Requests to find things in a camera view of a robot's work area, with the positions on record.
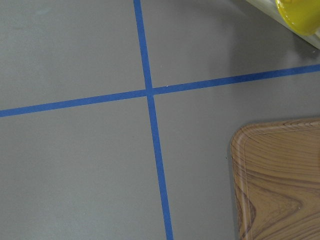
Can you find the wooden tray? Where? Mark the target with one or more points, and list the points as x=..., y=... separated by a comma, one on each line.
x=276, y=173

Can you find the yellow cup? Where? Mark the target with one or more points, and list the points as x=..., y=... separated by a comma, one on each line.
x=302, y=16

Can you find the wooden dish rack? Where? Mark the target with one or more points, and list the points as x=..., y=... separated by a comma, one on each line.
x=269, y=7

